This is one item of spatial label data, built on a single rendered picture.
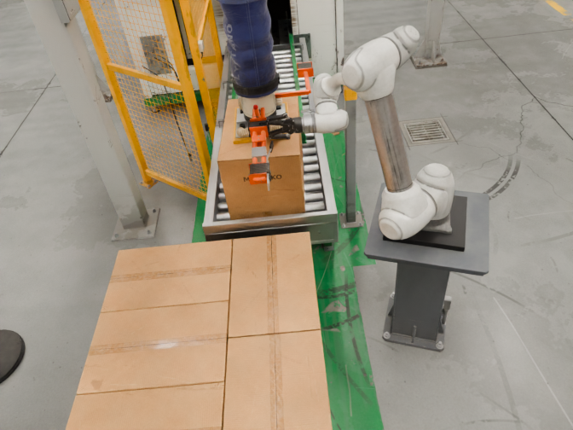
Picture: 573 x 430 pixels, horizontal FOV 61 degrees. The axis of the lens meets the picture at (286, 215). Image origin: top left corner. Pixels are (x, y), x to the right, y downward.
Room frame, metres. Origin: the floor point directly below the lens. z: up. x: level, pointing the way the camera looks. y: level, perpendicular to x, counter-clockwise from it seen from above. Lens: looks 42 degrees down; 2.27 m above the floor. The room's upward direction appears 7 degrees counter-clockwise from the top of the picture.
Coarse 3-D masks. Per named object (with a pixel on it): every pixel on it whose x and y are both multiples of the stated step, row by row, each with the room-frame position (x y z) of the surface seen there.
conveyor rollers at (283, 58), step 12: (276, 60) 3.87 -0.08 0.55; (288, 60) 3.86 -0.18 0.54; (300, 60) 3.85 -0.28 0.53; (288, 72) 3.67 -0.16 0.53; (288, 84) 3.41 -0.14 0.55; (300, 84) 3.40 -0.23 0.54; (312, 144) 2.59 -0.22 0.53; (312, 156) 2.44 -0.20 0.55; (312, 168) 2.32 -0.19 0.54; (312, 180) 2.23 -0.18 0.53; (312, 204) 1.99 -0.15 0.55; (228, 216) 1.99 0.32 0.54
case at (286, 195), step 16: (288, 112) 2.30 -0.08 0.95; (224, 128) 2.22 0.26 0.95; (224, 144) 2.06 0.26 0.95; (240, 144) 2.05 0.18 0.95; (288, 144) 1.99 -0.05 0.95; (224, 160) 1.93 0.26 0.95; (240, 160) 1.92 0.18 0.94; (272, 160) 1.91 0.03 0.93; (288, 160) 1.90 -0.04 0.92; (224, 176) 1.93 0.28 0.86; (240, 176) 1.92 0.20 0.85; (272, 176) 1.91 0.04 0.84; (288, 176) 1.90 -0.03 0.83; (224, 192) 1.93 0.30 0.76; (240, 192) 1.92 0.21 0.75; (256, 192) 1.92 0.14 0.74; (272, 192) 1.91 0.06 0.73; (288, 192) 1.90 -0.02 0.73; (240, 208) 1.93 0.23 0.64; (256, 208) 1.92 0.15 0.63; (272, 208) 1.91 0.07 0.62; (288, 208) 1.90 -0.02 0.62; (304, 208) 1.90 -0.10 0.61
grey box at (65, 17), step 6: (54, 0) 2.54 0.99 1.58; (60, 0) 2.54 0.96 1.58; (66, 0) 2.58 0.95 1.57; (72, 0) 2.66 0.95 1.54; (60, 6) 2.54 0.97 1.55; (66, 6) 2.55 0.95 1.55; (72, 6) 2.63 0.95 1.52; (78, 6) 2.71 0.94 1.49; (60, 12) 2.54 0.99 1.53; (66, 12) 2.54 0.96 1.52; (72, 12) 2.61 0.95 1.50; (60, 18) 2.54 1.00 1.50; (66, 18) 2.54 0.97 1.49; (72, 18) 2.59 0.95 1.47
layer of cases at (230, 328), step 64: (128, 256) 1.77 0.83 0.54; (192, 256) 1.72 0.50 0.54; (256, 256) 1.66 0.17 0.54; (128, 320) 1.37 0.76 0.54; (192, 320) 1.32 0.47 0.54; (256, 320) 1.28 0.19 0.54; (128, 384) 1.05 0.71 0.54; (192, 384) 1.02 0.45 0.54; (256, 384) 0.98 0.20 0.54; (320, 384) 0.95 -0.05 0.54
